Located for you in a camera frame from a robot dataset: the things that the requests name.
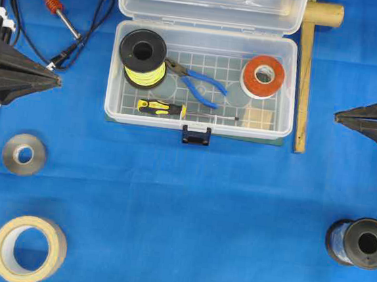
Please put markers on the yellow black screwdriver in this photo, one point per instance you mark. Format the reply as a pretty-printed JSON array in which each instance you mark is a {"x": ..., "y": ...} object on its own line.
[{"x": 158, "y": 107}]

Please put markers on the wooden mallet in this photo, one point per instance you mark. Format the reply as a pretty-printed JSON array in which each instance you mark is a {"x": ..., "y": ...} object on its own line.
[{"x": 317, "y": 13}]

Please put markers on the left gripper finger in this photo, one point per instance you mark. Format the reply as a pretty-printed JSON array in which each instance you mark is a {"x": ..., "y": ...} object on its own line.
[
  {"x": 12, "y": 59},
  {"x": 15, "y": 84}
]

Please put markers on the beige masking tape roll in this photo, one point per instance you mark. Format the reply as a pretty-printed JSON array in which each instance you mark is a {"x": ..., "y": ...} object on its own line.
[{"x": 31, "y": 249}]

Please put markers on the red tape roll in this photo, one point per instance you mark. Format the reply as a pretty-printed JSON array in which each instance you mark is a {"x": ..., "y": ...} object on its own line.
[{"x": 262, "y": 77}]

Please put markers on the blue wire spool black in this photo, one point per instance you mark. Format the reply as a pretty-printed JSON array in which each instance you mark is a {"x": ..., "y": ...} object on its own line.
[{"x": 353, "y": 242}]

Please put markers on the blue table cloth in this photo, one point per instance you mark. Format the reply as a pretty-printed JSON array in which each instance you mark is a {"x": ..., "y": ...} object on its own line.
[{"x": 138, "y": 205}]

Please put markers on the small wooden block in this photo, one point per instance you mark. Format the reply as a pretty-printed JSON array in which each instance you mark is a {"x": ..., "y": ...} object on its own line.
[{"x": 258, "y": 119}]

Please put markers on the clear plastic toolbox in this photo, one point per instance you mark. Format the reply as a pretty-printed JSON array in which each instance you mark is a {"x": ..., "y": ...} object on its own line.
[{"x": 215, "y": 38}]

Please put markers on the yellow wire spool black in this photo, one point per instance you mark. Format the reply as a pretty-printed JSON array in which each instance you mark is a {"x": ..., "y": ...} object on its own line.
[{"x": 143, "y": 54}]

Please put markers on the grey tape roll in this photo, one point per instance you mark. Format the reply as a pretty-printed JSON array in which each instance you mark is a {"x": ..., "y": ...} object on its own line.
[{"x": 24, "y": 155}]

